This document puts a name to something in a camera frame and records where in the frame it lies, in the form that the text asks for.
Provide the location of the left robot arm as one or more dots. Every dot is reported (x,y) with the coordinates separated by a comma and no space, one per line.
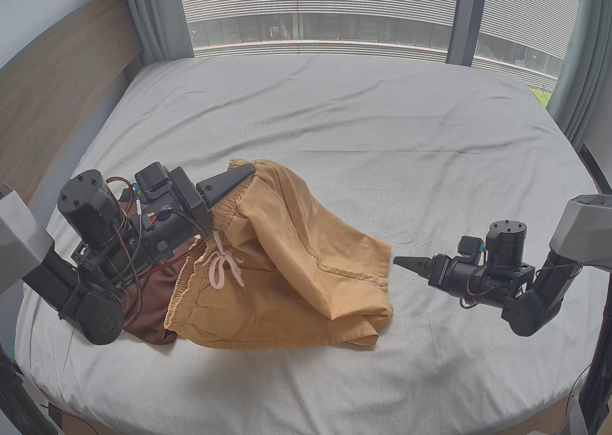
(91,213)

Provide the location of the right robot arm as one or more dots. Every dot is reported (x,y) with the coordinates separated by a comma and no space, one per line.
(530,308)

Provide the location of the bed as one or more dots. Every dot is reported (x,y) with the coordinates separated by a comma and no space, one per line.
(358,127)

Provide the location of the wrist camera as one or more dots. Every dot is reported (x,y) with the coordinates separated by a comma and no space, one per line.
(153,179)
(468,245)

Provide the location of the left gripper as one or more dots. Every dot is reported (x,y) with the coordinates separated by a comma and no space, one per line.
(184,203)

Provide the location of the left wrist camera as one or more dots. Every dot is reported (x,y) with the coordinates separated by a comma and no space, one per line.
(153,179)

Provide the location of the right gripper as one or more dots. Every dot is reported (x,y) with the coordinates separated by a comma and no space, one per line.
(449,275)

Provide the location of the mustard yellow shorts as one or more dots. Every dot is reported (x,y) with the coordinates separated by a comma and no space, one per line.
(287,270)

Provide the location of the brown garment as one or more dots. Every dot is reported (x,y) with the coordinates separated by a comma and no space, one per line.
(153,313)

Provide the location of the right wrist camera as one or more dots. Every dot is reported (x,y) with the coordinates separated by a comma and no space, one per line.
(468,245)

